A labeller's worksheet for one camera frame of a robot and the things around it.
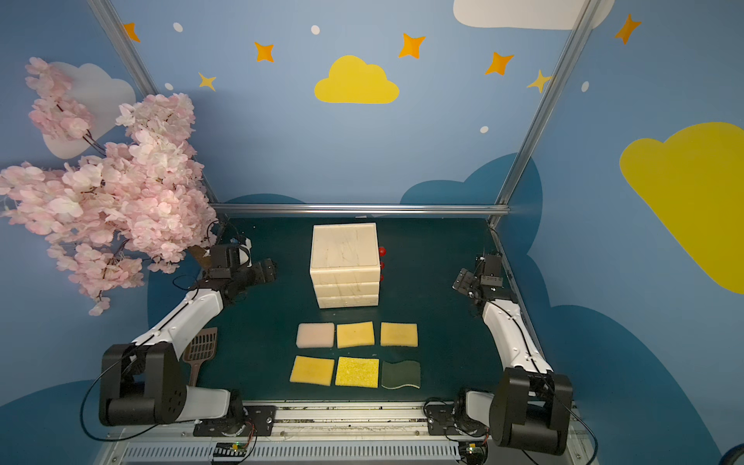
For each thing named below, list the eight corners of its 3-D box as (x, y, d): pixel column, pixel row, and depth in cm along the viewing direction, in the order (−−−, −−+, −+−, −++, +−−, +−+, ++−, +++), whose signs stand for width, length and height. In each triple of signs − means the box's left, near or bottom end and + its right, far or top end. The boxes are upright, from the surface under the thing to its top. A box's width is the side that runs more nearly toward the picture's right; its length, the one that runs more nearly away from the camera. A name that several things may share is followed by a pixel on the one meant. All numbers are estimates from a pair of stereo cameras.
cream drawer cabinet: (321, 313, 98) (309, 275, 79) (323, 267, 110) (313, 224, 91) (378, 309, 99) (380, 271, 80) (375, 264, 111) (375, 221, 92)
